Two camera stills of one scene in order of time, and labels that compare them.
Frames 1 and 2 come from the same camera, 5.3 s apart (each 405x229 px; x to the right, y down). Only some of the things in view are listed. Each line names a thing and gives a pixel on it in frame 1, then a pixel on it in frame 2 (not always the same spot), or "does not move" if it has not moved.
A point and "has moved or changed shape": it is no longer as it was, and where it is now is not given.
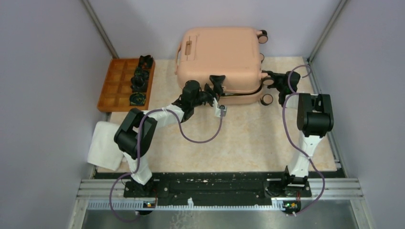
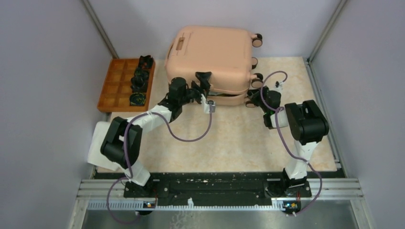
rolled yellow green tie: x=137 y=98 does not move
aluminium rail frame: x=110 y=193 does not move
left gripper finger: x=217 y=80 → x=204 y=77
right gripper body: x=278 y=80 → x=257 y=98
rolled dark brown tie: x=139 y=85 does not move
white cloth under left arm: x=104 y=151 does not move
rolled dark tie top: x=145 y=62 does not move
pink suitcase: x=233 y=52 has moved or changed shape
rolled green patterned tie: x=142 y=73 does not move
